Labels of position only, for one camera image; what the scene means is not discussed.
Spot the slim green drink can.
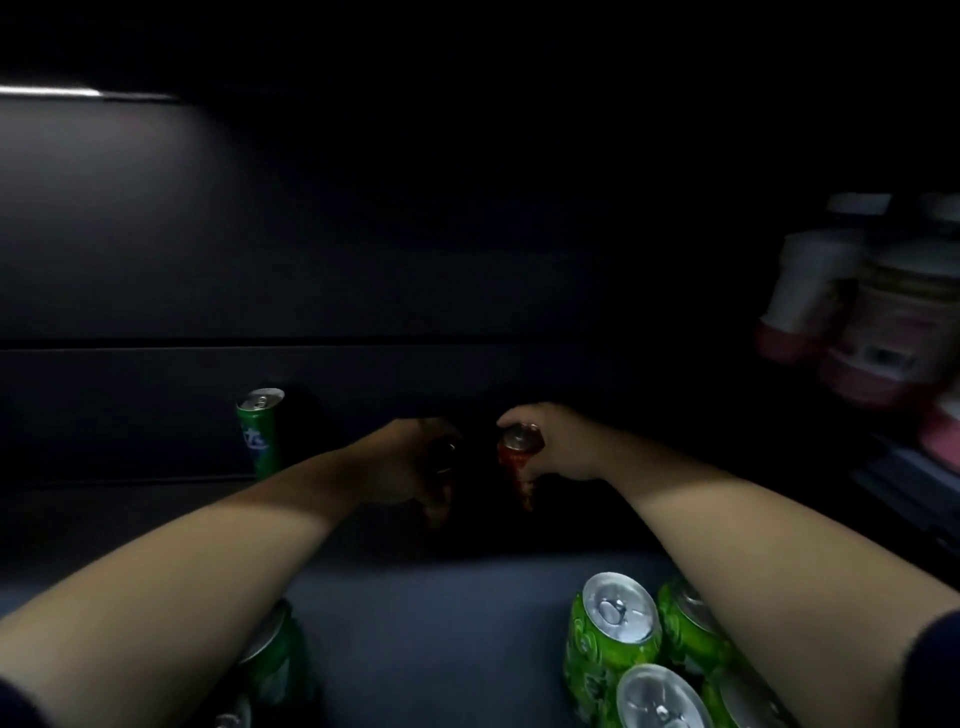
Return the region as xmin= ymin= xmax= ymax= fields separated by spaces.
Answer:
xmin=235 ymin=387 xmax=287 ymax=483

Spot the person's right forearm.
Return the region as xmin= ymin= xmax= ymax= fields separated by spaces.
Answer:
xmin=598 ymin=429 xmax=960 ymax=728

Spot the person's right hand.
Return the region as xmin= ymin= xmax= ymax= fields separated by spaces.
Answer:
xmin=496 ymin=402 xmax=612 ymax=496

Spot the white bottle with pink base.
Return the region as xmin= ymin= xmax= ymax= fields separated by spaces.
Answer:
xmin=756 ymin=192 xmax=892 ymax=366

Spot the person's left forearm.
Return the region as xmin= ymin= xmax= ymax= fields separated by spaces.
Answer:
xmin=0 ymin=444 xmax=363 ymax=728

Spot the person's left hand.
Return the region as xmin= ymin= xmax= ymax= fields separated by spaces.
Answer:
xmin=346 ymin=417 xmax=462 ymax=528

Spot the red drink can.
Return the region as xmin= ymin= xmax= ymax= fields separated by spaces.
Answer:
xmin=496 ymin=423 xmax=546 ymax=514

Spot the white light strip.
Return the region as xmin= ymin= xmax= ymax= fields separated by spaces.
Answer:
xmin=0 ymin=84 xmax=180 ymax=103

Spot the white bottle with pink label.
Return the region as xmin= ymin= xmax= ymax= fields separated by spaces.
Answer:
xmin=816 ymin=193 xmax=960 ymax=412

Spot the person's dark right sleeve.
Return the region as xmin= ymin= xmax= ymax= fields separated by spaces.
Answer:
xmin=897 ymin=609 xmax=960 ymax=728

